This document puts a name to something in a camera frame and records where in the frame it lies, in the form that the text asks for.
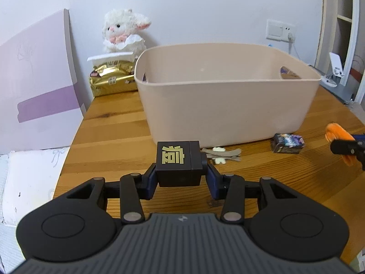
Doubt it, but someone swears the white plush lamb toy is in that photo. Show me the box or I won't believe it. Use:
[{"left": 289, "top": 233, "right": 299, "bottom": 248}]
[{"left": 102, "top": 9, "right": 151, "bottom": 58}]

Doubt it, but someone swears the grey laptop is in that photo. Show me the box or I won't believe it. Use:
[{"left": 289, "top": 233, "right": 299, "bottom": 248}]
[{"left": 310, "top": 65, "right": 355, "bottom": 105}]

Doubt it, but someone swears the cartoon printed small box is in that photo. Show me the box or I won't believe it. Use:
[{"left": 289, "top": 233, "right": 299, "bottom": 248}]
[{"left": 271, "top": 133, "right": 305, "bottom": 154}]

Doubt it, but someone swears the white phone stand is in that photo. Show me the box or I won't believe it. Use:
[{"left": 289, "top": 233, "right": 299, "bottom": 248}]
[{"left": 321, "top": 52, "right": 344, "bottom": 88}]

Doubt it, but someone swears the orange cloth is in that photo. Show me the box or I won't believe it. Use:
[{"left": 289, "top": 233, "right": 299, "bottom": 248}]
[{"left": 325, "top": 122, "right": 358, "bottom": 166}]

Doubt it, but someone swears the white bed pillow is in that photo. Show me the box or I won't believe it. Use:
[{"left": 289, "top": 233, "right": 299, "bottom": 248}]
[{"left": 2, "top": 147, "right": 70, "bottom": 227}]

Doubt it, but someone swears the white wardrobe shelf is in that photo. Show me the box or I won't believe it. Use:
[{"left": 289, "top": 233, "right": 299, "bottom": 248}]
[{"left": 314, "top": 0, "right": 364, "bottom": 103}]

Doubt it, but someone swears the white wall switch socket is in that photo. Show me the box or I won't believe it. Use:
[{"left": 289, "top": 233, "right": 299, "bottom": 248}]
[{"left": 266, "top": 19, "right": 296, "bottom": 43}]

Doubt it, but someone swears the gold tissue package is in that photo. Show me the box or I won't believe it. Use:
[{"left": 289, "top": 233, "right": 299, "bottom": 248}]
[{"left": 87, "top": 52, "right": 137, "bottom": 97}]

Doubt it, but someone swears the dark brown small box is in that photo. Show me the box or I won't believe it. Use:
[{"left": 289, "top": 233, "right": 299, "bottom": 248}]
[{"left": 155, "top": 140, "right": 207, "bottom": 187}]

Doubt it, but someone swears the white charger cable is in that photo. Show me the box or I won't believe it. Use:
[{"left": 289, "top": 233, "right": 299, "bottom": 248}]
[{"left": 288, "top": 33, "right": 310, "bottom": 66}]

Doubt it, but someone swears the beige plastic storage bin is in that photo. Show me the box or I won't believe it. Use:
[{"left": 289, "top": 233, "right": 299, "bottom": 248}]
[{"left": 134, "top": 43, "right": 321, "bottom": 147}]

